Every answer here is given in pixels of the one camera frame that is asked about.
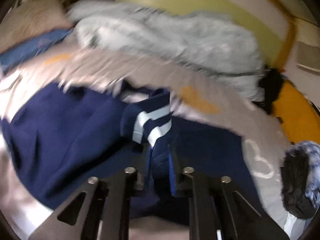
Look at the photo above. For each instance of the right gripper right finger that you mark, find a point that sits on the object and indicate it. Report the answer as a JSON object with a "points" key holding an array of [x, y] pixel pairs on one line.
{"points": [[218, 209]]}

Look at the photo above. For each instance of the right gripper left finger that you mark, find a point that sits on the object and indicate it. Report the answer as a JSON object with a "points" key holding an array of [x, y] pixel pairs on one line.
{"points": [[99, 208]]}

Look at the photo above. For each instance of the navy and white sweatshirt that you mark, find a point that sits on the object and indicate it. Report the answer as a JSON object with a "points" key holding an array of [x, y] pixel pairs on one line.
{"points": [[59, 139]]}

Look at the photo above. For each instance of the black folded garment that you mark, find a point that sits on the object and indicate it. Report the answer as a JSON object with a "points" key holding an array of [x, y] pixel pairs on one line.
{"points": [[294, 174]]}

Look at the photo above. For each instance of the blue white patterned folded garment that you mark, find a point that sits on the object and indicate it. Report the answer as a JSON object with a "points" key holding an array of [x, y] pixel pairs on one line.
{"points": [[311, 149]]}

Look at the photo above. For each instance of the orange pillow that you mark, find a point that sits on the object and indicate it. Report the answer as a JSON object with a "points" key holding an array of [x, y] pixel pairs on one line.
{"points": [[298, 118]]}

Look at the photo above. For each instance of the black garment by pillow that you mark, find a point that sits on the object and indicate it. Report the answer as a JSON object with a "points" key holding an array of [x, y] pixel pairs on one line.
{"points": [[271, 83]]}

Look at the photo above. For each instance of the grey printed bed sheet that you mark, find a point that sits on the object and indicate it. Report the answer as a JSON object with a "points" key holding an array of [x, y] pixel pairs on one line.
{"points": [[203, 99]]}

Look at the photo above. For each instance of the light grey duvet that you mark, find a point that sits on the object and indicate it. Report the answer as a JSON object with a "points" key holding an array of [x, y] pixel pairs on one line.
{"points": [[207, 42]]}

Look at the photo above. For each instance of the blue pillow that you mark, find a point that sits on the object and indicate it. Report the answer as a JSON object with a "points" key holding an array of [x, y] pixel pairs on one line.
{"points": [[31, 48]]}

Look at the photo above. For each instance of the beige floral pillow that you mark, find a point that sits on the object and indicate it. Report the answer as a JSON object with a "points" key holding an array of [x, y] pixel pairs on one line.
{"points": [[32, 19]]}

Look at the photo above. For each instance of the wooden bed frame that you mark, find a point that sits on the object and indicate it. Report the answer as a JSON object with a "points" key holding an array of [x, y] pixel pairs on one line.
{"points": [[294, 22]]}

